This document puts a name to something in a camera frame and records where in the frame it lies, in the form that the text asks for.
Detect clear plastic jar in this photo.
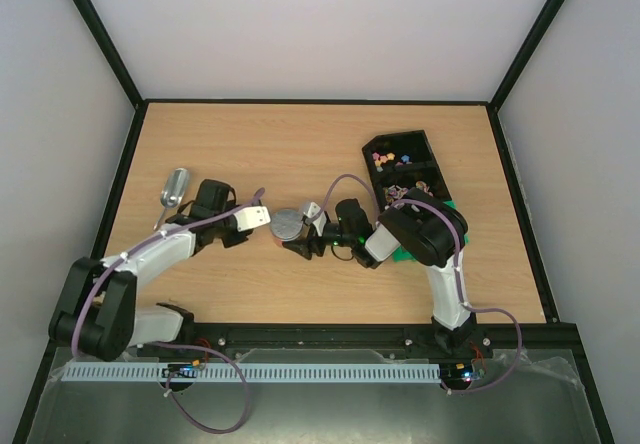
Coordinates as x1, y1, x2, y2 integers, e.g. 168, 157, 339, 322
273, 235, 285, 247

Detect round metal lid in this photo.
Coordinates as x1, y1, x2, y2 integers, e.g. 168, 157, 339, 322
269, 208, 304, 242

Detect metal scoop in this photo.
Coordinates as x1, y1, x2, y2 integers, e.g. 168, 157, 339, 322
153, 168, 190, 231

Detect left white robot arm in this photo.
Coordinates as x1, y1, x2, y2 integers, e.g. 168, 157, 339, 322
48, 179, 270, 361

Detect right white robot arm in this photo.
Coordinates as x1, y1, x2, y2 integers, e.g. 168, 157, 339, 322
271, 187, 477, 356

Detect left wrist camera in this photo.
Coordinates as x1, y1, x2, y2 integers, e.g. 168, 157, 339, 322
233, 206, 271, 232

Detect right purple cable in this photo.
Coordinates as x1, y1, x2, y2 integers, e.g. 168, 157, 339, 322
322, 173, 524, 396

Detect purple cable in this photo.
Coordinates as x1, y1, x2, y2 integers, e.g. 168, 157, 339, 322
322, 173, 524, 396
72, 187, 266, 435

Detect light blue slotted duct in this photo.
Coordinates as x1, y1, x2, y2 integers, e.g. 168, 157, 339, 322
61, 362, 440, 384

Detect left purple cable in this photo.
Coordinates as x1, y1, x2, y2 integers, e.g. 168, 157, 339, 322
72, 187, 266, 435

